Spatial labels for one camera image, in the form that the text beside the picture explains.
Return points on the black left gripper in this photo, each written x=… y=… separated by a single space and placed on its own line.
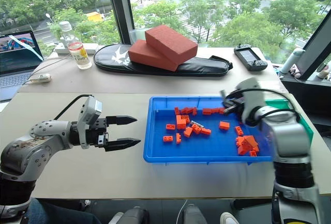
x=98 y=131

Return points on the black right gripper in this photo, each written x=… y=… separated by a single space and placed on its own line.
x=236 y=103

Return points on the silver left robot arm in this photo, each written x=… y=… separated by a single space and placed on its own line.
x=28 y=151

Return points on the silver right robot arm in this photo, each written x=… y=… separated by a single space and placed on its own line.
x=287 y=136

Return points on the blue plastic bin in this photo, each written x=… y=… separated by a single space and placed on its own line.
x=207 y=146

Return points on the green plastic bin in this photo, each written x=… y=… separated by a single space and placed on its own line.
x=305 y=125

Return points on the small orange toy brick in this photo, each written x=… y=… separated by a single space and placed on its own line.
x=188 y=132
x=177 y=111
x=239 y=131
x=218 y=110
x=186 y=118
x=185 y=110
x=194 y=111
x=206 y=131
x=170 y=127
x=224 y=126
x=196 y=128
x=178 y=138
x=207 y=111
x=167 y=139
x=253 y=153

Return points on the silver battery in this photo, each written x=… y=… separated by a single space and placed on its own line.
x=197 y=124

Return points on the large orange toy brick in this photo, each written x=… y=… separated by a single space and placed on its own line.
x=180 y=123
x=243 y=150
x=251 y=141

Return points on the black handheld controller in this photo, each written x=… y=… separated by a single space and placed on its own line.
x=249 y=57

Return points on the black racket bag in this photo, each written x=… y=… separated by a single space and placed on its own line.
x=113 y=58

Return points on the small pink plush toy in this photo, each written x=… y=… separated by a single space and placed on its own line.
x=295 y=71

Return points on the white thermos with green lid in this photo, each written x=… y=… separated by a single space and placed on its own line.
x=292 y=61

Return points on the red foam brick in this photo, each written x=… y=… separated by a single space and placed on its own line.
x=147 y=56
x=170 y=43

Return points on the dark rounded shape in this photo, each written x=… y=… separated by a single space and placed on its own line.
x=192 y=215
x=133 y=216

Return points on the clear bottle with yellow label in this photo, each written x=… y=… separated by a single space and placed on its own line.
x=79 y=53

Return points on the white power strip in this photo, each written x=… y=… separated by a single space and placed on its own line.
x=90 y=48

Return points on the small white device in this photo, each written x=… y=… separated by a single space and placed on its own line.
x=41 y=78

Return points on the blue denim leg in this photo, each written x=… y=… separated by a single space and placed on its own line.
x=59 y=213

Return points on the black window pillar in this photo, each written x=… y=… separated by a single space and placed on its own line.
x=120 y=6

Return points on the grey laptop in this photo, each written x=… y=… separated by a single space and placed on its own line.
x=15 y=63

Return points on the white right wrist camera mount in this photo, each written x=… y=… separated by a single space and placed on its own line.
x=252 y=97

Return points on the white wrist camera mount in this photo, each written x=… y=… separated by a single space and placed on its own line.
x=89 y=115
x=252 y=97

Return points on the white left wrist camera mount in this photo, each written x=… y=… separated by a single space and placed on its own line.
x=89 y=115

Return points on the black slanted window frame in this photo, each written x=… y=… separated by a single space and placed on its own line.
x=314 y=50

